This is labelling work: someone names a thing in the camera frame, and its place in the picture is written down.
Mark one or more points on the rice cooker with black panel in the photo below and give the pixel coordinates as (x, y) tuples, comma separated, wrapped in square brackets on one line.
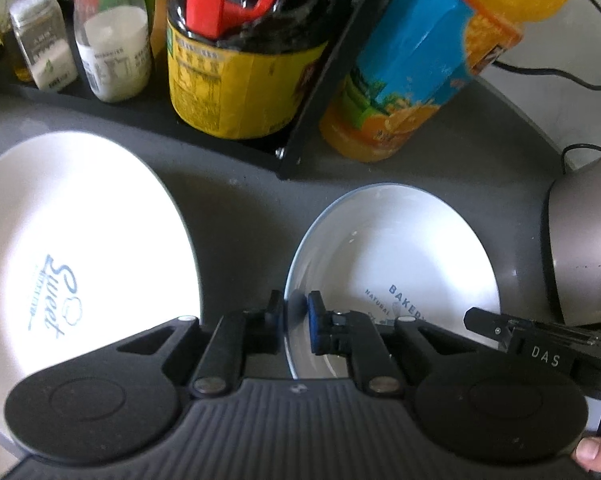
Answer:
[(585, 240)]

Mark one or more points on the white plate with script print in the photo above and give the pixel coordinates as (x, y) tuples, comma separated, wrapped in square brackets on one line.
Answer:
[(80, 235)]

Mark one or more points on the white-capped glass jar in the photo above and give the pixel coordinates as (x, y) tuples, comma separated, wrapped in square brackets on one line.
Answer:
[(5, 5)]

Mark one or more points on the dark sauce bottle yellow label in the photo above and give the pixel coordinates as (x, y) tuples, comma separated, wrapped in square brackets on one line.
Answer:
[(240, 75)]

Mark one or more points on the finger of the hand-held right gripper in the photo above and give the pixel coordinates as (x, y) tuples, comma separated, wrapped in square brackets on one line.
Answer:
[(495, 324)]

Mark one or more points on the orange juice bottle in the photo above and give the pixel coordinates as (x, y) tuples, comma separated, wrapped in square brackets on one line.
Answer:
[(430, 60)]

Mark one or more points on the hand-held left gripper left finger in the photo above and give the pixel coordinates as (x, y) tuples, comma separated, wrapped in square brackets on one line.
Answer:
[(278, 312)]

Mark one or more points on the white powder bottle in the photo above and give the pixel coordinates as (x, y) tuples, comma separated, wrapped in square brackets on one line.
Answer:
[(113, 55)]

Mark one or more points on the small glass spice jar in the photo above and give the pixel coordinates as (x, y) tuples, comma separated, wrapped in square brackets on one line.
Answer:
[(45, 45)]

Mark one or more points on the black rack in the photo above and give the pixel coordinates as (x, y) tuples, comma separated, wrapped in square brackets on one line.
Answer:
[(310, 110)]

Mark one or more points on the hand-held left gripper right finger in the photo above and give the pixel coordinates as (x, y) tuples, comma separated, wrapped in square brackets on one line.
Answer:
[(318, 322)]

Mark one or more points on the person's right hand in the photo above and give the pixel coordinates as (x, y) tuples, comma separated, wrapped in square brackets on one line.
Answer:
[(598, 452)]

